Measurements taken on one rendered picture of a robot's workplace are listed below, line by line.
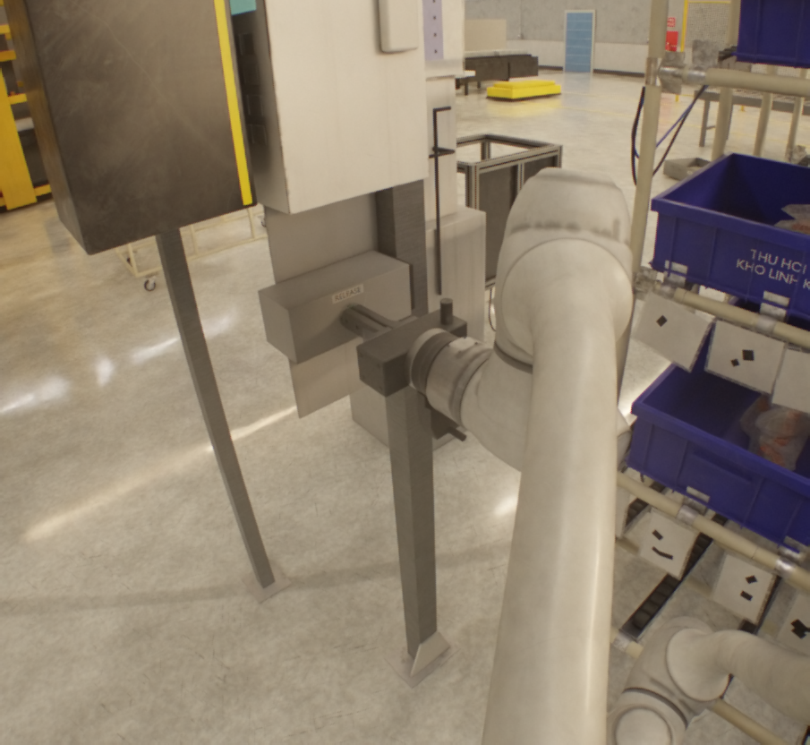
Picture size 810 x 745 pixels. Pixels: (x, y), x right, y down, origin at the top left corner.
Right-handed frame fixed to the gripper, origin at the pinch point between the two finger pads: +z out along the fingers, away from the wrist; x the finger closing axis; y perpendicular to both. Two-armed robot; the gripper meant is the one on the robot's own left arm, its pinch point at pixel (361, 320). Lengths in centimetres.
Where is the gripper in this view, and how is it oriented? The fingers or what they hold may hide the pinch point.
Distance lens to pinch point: 75.1
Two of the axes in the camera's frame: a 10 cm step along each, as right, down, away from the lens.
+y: -0.5, -8.6, -5.0
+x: -7.6, 3.6, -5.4
